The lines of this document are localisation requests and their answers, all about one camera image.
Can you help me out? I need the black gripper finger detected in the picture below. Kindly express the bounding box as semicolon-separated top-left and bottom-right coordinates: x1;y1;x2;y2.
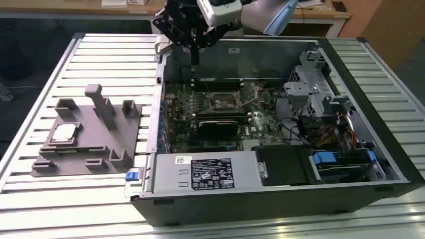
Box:
152;9;197;66
195;24;229;66

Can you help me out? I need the metal socket cover frame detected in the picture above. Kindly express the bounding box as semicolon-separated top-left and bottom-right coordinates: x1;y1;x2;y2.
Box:
244;83;261;100

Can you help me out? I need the silver square CPU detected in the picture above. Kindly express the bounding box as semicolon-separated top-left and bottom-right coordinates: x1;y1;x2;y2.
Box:
53;123;80;143

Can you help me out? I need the thin metal locking lever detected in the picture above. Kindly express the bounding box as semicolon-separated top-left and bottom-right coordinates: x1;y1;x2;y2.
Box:
240;97;261;108

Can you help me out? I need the wooden desk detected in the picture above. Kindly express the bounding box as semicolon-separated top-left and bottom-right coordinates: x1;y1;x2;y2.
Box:
0;0;353;33

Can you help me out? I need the silver metal drive cage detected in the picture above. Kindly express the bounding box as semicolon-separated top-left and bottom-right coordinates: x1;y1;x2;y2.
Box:
284;49;336;119

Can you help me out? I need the black graphics card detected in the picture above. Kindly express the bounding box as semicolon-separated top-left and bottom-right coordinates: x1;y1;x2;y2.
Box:
196;119;239;138

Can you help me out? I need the green motherboard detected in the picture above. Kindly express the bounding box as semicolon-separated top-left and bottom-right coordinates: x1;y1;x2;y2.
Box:
161;79;289;153

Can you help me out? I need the grey plastic parts rack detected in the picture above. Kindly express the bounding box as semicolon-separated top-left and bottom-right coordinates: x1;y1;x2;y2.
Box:
29;84;144;178

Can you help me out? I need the wooden cabinet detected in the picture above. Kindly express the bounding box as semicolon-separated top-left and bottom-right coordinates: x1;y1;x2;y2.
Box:
340;0;425;69

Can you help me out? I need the grey chair base leg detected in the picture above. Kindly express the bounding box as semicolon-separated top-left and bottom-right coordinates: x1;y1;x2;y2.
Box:
0;82;15;102

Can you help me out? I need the black plastic shroud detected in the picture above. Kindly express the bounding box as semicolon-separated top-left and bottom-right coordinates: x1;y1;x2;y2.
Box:
255;145;315;187

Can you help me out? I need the silver power supply box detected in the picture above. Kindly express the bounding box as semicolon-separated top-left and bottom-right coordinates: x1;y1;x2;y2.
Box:
151;151;263;194

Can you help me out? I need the blue case latch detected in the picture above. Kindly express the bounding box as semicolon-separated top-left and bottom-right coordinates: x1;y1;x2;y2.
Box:
125;168;141;181

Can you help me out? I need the blue disk carrier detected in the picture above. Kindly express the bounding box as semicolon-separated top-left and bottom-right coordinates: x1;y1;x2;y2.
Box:
312;151;378;175

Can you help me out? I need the black open PC case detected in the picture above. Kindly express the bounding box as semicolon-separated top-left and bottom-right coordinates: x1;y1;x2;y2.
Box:
123;32;425;228

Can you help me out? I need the grey case handle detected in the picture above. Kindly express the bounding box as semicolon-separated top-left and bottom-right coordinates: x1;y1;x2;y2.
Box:
155;34;173;55

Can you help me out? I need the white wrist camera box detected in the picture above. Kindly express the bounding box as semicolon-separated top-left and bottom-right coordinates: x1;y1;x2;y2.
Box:
197;0;245;27

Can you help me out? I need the yellow wire bundle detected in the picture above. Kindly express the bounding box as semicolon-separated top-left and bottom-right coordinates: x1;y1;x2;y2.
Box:
315;135;338;148

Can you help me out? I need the orange flat cable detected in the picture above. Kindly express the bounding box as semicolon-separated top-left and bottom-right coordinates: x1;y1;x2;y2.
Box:
344;126;360;150

